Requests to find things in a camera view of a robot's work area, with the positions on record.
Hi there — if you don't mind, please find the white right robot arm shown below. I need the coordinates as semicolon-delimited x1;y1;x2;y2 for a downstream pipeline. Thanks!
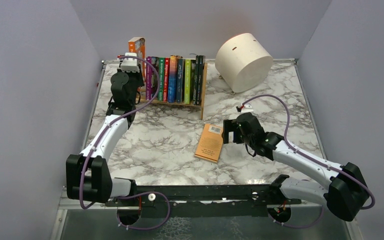
222;112;370;222

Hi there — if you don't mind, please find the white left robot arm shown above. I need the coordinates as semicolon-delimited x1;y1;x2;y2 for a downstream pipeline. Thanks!
65;70;144;203

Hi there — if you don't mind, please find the blue cover paperback book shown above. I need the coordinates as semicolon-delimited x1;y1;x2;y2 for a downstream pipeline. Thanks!
167;55;183;103

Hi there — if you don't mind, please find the wooden dowel rack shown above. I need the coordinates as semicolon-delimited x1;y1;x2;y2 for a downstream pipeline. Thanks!
136;57;208;120

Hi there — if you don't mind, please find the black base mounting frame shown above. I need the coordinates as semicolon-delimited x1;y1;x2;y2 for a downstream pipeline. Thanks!
105;184;301;219

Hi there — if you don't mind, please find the red spine paperback book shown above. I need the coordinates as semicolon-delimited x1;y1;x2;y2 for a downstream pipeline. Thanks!
163;57;170;102

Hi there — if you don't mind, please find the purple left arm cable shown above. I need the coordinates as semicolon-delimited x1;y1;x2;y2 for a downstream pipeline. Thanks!
79;55;161;211

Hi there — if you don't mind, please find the dark green hardcover book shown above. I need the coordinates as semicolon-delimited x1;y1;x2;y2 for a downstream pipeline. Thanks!
196;55;206;106

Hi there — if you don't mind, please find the cream cylindrical lamp shade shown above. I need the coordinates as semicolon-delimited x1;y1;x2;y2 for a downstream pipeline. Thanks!
215;33;274;93

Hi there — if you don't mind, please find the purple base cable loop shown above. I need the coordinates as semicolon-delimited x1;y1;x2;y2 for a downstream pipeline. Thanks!
116;191;172;232

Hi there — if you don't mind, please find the purple spine paperback book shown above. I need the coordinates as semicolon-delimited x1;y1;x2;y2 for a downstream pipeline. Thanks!
145;56;159;100

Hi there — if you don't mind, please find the orange cartoon paperback book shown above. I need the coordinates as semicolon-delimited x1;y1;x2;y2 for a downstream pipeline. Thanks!
128;36;146;81

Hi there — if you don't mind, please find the green cartoon paperback book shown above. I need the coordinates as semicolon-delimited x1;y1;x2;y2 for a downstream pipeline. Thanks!
157;57;165;102

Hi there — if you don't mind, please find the plain orange paperback book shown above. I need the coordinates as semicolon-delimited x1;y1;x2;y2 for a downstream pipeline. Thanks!
194;123;223;164

